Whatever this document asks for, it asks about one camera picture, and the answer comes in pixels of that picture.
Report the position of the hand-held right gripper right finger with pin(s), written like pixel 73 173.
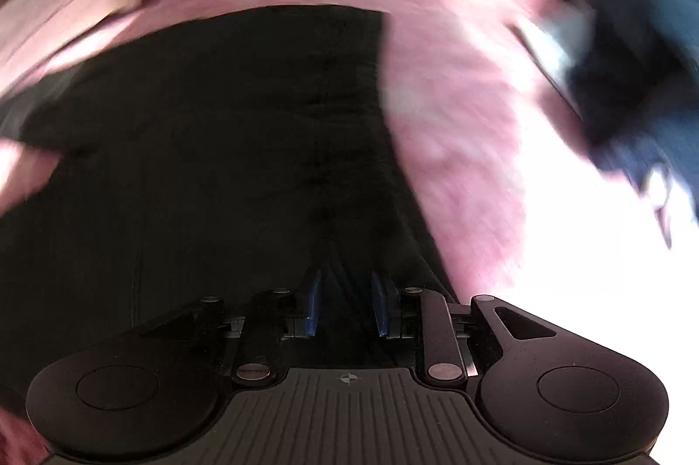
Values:
pixel 380 306

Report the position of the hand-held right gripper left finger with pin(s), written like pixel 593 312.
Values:
pixel 313 304

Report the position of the dark grey pants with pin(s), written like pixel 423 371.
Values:
pixel 218 142

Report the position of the pink floral blanket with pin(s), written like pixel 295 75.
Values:
pixel 448 115

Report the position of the white cloth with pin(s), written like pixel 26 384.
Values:
pixel 554 41

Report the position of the blue jeans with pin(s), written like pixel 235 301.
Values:
pixel 628 77

